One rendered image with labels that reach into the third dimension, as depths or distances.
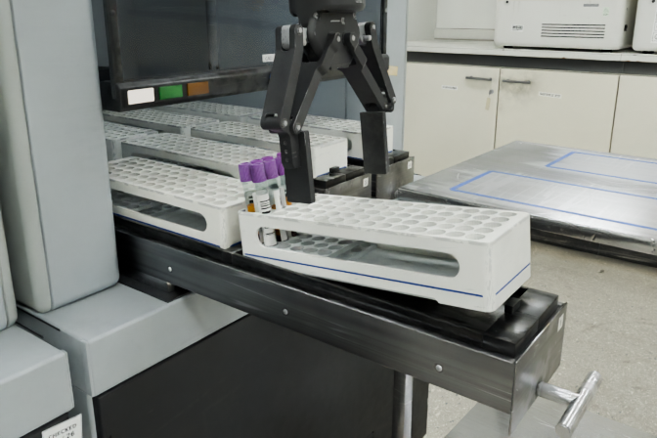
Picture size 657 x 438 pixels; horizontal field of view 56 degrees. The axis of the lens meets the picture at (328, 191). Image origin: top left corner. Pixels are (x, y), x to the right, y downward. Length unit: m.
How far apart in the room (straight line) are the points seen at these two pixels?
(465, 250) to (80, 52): 0.48
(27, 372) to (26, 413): 0.04
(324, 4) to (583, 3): 2.36
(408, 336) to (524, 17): 2.50
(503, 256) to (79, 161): 0.49
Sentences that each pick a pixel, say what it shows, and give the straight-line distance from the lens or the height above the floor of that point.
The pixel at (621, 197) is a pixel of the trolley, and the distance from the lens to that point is 0.99.
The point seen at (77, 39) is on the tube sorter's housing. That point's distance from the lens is 0.78.
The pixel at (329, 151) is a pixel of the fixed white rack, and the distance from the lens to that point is 1.04.
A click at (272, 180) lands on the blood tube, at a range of 0.68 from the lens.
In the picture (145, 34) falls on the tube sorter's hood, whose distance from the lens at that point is 0.81.
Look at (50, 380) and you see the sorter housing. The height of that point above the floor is 0.71.
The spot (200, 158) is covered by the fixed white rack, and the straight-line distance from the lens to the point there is 0.96.
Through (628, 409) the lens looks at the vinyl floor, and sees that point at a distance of 2.04.
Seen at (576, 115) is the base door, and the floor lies 0.63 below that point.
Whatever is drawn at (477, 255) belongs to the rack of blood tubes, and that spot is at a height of 0.88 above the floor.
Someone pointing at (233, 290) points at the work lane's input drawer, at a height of 0.78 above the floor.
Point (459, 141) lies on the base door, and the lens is 3.15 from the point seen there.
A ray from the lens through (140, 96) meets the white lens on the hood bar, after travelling 0.79.
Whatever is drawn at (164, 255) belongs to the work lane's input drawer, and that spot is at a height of 0.79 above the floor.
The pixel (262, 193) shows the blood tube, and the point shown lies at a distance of 0.67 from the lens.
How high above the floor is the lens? 1.08
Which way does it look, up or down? 16 degrees down
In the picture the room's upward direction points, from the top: straight up
